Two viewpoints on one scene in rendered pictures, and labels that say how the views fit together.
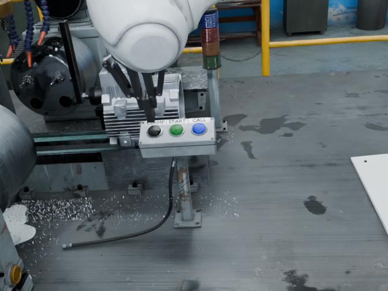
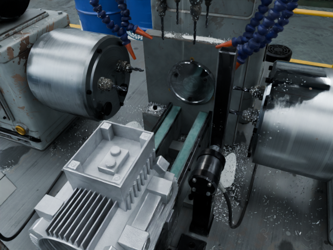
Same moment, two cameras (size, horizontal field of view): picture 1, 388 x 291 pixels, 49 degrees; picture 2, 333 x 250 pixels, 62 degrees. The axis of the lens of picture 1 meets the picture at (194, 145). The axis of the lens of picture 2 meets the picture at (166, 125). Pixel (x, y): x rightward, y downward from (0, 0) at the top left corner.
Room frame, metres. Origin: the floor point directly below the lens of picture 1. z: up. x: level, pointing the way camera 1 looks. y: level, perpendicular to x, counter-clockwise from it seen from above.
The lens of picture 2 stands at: (1.30, -0.11, 1.47)
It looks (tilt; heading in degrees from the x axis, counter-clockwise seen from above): 42 degrees down; 108
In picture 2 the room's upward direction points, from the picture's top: 2 degrees counter-clockwise
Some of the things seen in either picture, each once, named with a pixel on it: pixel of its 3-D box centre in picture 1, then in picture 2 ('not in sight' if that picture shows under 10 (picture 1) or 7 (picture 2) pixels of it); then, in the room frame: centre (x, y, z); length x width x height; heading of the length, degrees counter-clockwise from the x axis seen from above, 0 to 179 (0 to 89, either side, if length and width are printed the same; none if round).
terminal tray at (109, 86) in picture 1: (127, 79); (114, 163); (1.11, 0.16, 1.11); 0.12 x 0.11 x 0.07; 85
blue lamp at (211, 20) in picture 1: (208, 18); not in sight; (1.39, -0.09, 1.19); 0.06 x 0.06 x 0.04
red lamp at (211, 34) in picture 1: (209, 33); not in sight; (1.39, -0.09, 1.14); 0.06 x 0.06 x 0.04
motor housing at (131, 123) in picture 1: (146, 109); (111, 213); (1.11, 0.12, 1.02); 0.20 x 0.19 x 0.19; 85
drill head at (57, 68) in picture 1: (59, 71); (315, 122); (1.47, 0.45, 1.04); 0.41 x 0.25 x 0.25; 175
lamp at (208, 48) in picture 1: (211, 46); not in sight; (1.39, -0.09, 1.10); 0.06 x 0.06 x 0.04
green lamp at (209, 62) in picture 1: (211, 59); not in sight; (1.39, -0.09, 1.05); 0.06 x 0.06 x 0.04
